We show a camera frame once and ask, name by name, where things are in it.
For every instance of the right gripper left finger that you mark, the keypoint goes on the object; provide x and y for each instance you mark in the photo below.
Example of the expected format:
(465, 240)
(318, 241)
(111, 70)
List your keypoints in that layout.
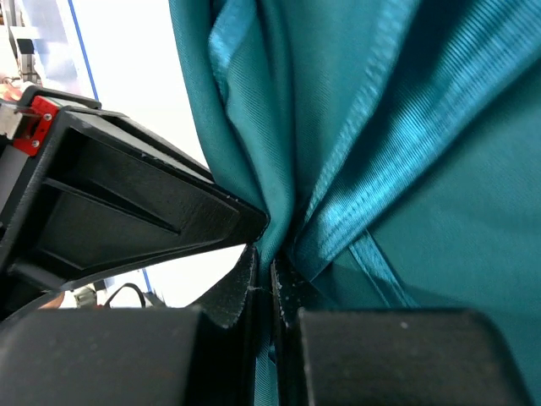
(202, 354)

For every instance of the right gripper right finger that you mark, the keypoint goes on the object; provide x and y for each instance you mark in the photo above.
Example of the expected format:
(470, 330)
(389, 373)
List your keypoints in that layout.
(326, 356)

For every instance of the teal cloth napkin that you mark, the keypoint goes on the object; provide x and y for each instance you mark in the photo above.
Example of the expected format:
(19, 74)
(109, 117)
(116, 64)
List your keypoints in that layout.
(394, 145)

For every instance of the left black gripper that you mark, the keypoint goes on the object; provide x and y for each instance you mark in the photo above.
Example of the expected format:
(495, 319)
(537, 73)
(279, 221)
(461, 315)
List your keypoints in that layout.
(88, 194)

